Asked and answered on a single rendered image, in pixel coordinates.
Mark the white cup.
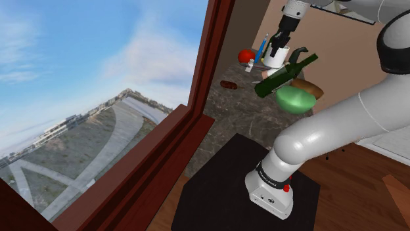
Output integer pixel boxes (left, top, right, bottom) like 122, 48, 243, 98
262, 45, 291, 70

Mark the blue pen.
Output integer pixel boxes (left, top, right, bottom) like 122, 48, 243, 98
254, 32, 269, 64

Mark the dark green wine bottle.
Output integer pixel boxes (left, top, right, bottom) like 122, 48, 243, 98
254, 52, 319, 99

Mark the red apple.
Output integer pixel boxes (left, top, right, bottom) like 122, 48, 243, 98
237, 49, 256, 64

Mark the brown bread loaf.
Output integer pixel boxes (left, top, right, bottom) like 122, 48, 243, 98
289, 78, 325, 100

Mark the green bowl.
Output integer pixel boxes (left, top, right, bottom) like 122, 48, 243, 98
275, 85, 317, 116

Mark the small dark brown oblong object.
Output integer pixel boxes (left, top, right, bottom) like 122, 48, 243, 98
219, 80, 240, 91

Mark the dark marble table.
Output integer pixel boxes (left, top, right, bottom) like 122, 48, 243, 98
185, 62, 316, 179

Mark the black robot stand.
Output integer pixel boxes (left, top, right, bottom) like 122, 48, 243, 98
170, 133, 321, 231

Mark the red-brown framed window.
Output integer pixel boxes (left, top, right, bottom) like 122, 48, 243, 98
0, 0, 237, 231

